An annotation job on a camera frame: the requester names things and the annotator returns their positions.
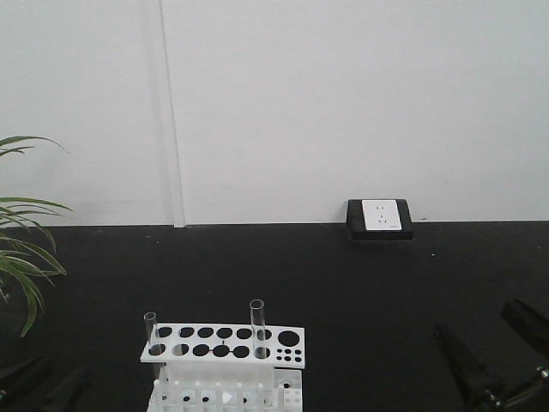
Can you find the black and white wall socket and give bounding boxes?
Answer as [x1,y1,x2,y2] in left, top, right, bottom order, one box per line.
[346,199,414,242]

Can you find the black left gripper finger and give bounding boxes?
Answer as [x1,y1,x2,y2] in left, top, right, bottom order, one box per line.
[40,367,90,412]
[1,354,52,395]

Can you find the green potted plant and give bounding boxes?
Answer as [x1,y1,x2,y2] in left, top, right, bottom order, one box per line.
[0,136,75,338]

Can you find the short clear test tube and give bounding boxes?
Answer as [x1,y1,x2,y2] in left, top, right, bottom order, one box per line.
[143,312,158,348]

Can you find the white test tube rack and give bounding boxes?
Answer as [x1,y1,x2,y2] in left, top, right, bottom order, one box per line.
[140,323,305,411]

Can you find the tall clear test tube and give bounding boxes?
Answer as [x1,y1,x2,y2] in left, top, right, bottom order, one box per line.
[250,299,267,359]

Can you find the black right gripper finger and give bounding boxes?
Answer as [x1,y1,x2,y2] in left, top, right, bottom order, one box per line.
[500,299,548,343]
[434,323,505,406]

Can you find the white wall cable duct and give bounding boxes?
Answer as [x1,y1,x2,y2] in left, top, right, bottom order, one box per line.
[158,0,185,227]

